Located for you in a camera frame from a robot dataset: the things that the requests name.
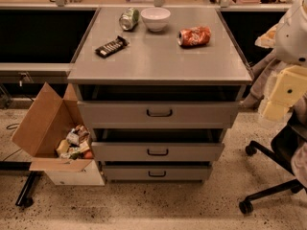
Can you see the white box under cardboard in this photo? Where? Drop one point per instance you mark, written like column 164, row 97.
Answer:
column 76, row 176

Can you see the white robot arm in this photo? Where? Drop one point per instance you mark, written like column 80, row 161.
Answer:
column 289, row 41

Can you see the black table leg base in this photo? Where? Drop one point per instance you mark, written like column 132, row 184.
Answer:
column 25, row 198

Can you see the grey jacket on chair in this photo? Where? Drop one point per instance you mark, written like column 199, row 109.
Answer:
column 261, row 71

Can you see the black snack bar wrapper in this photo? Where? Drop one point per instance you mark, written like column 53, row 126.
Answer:
column 112, row 47

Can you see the green crushed soda can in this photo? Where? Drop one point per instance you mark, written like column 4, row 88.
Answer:
column 129, row 19

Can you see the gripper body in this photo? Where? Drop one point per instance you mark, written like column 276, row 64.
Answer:
column 292, row 38

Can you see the brown cardboard box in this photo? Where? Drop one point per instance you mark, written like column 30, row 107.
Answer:
column 45, row 125

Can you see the grey drawer cabinet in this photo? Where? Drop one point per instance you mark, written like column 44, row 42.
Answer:
column 154, row 68

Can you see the grey bottom drawer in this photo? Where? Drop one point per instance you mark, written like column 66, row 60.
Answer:
column 152, row 173

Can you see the black office chair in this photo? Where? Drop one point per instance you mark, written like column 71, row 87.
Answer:
column 283, row 147

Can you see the grey drawer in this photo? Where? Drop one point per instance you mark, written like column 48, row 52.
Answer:
column 152, row 173
column 134, row 114
column 173, row 152

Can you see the orange crushed soda can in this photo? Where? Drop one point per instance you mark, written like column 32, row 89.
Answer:
column 195, row 36

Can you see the grey top drawer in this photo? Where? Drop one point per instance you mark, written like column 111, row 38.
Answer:
column 134, row 114

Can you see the white bowl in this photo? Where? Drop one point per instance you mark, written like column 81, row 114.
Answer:
column 155, row 19

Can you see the snack packets in box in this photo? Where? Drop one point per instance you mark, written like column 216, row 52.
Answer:
column 76, row 144

